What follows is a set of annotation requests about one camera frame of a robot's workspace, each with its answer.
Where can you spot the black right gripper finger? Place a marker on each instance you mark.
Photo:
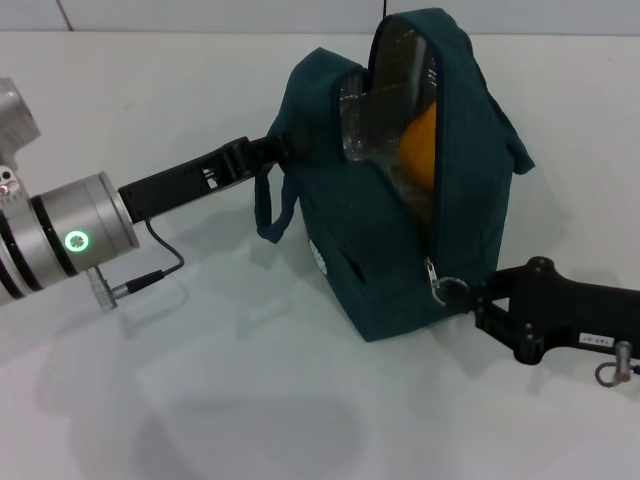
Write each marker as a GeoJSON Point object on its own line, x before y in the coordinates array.
{"type": "Point", "coordinates": [462, 287]}
{"type": "Point", "coordinates": [462, 305]}

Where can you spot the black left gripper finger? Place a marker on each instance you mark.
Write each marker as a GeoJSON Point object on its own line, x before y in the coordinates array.
{"type": "Point", "coordinates": [255, 155]}

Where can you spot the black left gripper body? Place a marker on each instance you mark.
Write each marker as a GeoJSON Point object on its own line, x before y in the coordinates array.
{"type": "Point", "coordinates": [170, 187]}

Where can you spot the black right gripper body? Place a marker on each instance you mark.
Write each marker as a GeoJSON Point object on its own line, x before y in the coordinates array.
{"type": "Point", "coordinates": [560, 310]}

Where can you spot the dark teal insulated lunch bag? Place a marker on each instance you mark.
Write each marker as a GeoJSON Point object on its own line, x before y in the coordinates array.
{"type": "Point", "coordinates": [350, 225]}

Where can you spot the orange pear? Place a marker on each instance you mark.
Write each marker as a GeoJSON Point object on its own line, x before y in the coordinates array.
{"type": "Point", "coordinates": [420, 150]}

